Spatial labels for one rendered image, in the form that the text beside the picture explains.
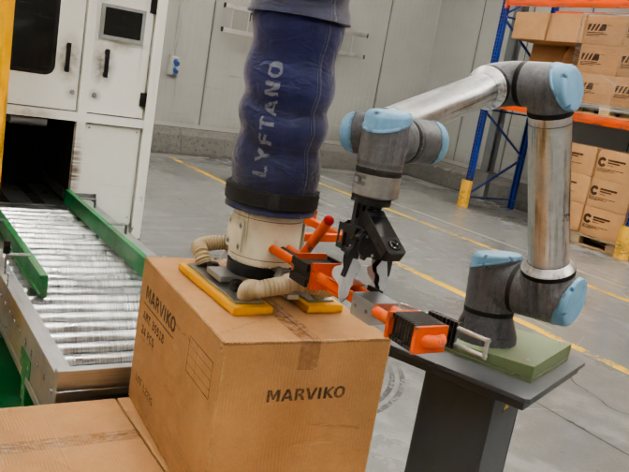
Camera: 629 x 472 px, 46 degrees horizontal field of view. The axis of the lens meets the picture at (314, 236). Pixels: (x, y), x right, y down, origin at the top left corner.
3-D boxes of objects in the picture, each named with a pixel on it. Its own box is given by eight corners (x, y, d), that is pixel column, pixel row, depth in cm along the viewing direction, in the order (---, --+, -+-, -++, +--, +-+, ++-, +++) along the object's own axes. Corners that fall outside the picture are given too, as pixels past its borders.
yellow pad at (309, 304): (243, 270, 200) (246, 252, 199) (276, 270, 205) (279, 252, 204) (307, 314, 172) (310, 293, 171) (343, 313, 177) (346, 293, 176)
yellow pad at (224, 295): (177, 269, 190) (180, 250, 189) (213, 270, 195) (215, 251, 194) (232, 317, 162) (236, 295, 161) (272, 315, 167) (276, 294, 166)
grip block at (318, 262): (286, 278, 162) (290, 252, 160) (324, 277, 167) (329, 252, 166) (305, 290, 155) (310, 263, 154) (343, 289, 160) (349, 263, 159)
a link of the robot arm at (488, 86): (493, 55, 203) (330, 110, 158) (536, 57, 195) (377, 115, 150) (493, 97, 207) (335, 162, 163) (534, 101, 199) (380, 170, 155)
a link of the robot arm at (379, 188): (410, 180, 142) (369, 176, 137) (405, 204, 143) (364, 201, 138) (383, 170, 150) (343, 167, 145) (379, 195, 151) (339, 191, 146)
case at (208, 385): (127, 394, 205) (144, 256, 197) (259, 387, 225) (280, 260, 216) (197, 523, 154) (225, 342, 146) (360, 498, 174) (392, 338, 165)
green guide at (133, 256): (64, 203, 420) (65, 187, 418) (82, 204, 426) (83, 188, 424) (161, 296, 289) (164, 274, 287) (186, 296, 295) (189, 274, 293)
